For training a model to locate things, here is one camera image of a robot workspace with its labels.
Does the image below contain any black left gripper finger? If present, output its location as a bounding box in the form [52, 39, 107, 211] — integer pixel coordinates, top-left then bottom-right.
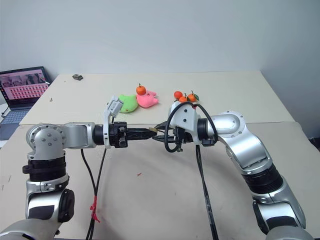
[127, 127, 152, 135]
[127, 132, 157, 141]

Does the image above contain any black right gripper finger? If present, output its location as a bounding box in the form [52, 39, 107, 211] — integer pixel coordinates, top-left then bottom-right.
[155, 121, 176, 131]
[152, 134, 176, 144]

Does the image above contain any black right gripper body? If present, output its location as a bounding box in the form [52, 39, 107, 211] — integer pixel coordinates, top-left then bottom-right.
[173, 126, 194, 146]

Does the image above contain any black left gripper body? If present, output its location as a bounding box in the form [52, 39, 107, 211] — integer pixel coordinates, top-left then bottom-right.
[108, 121, 129, 149]

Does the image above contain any green plush toy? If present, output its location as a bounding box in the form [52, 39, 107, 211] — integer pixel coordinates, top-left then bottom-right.
[118, 93, 139, 114]

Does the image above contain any pink plush toy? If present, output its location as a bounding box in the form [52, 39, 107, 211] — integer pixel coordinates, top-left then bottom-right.
[136, 89, 160, 109]

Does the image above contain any orange mandarin with leaves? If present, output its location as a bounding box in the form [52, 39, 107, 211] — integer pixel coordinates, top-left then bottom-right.
[187, 90, 201, 104]

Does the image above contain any open laptop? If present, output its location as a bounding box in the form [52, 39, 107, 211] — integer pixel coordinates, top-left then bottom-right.
[0, 66, 52, 141]

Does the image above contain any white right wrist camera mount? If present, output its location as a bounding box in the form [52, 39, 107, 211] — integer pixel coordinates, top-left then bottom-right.
[167, 101, 202, 145]

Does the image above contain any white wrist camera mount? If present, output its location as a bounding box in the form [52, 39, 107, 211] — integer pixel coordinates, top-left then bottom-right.
[103, 94, 125, 150]
[167, 101, 202, 145]

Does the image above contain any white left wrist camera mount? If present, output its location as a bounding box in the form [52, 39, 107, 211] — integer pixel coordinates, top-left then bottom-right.
[103, 94, 125, 150]

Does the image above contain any black looped right wrist cable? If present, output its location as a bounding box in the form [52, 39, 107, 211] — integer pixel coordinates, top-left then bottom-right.
[164, 102, 219, 154]

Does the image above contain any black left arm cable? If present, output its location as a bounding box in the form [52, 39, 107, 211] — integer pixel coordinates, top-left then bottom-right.
[85, 147, 108, 240]
[80, 148, 99, 240]

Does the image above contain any black straight right arm cable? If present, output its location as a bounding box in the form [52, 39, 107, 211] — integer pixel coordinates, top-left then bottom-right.
[195, 144, 219, 240]

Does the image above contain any red tape on cables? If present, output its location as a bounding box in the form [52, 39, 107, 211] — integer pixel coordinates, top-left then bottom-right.
[89, 195, 102, 223]

